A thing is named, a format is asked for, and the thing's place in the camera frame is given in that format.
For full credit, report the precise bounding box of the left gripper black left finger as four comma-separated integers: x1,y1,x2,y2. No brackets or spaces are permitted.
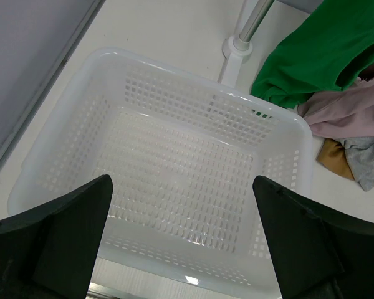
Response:
0,174,113,298

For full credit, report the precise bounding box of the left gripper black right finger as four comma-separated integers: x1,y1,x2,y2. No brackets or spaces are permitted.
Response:
252,176,374,298

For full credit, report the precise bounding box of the tan brown tank top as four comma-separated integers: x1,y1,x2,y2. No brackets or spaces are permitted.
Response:
317,138,355,181

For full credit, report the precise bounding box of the grey tank top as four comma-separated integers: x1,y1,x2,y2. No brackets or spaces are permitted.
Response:
340,137,374,191

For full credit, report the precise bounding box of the mauve pink tank top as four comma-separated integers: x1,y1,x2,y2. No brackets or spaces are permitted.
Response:
297,63,374,139

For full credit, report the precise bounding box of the green tank top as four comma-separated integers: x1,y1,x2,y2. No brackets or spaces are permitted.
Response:
250,1,374,108

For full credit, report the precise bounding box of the white plastic mesh basket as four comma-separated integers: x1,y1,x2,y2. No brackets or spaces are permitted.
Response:
7,48,313,298

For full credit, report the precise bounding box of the white metal clothes rack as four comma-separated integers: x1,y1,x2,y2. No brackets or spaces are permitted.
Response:
218,0,274,88

